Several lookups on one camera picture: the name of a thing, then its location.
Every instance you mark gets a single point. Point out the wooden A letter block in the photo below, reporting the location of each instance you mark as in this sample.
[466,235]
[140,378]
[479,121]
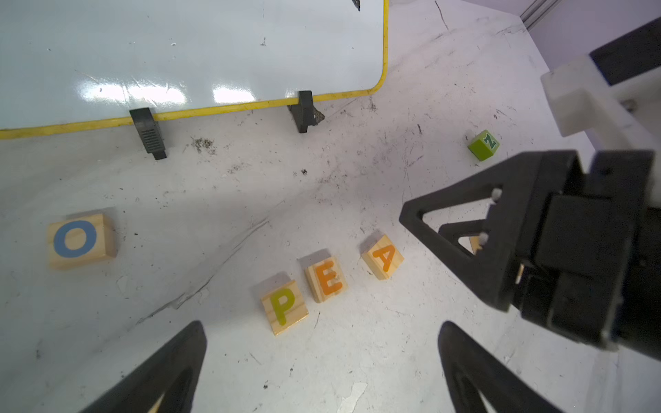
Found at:
[383,258]

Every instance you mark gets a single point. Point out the green N letter block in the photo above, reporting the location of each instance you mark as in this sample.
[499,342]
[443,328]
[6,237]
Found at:
[484,146]

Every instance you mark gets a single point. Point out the whiteboard with PEAR text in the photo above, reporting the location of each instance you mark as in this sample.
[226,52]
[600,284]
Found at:
[74,66]

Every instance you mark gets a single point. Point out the black whiteboard foot left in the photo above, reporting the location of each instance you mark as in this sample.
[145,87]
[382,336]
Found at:
[149,132]

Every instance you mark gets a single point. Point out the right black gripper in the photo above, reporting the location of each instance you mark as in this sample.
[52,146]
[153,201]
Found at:
[576,252]

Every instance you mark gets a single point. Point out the wooden P letter block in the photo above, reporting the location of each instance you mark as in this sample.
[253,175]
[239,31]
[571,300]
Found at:
[284,307]

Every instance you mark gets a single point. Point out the black whiteboard foot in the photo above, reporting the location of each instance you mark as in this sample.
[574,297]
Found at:
[304,112]
[149,132]

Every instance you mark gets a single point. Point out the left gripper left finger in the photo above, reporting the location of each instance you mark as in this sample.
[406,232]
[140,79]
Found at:
[166,382]

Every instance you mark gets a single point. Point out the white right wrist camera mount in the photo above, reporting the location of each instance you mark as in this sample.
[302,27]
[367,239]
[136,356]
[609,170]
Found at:
[624,116]

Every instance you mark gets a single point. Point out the large wooden O block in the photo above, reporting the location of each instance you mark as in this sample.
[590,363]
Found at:
[81,241]

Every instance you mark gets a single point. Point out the wooden E letter block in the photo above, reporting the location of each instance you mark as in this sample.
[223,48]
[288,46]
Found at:
[326,279]

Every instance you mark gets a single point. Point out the black whiteboard foot right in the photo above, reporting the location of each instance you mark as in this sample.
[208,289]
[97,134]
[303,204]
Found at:
[304,112]

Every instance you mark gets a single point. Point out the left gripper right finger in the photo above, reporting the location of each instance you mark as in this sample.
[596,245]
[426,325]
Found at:
[474,377]

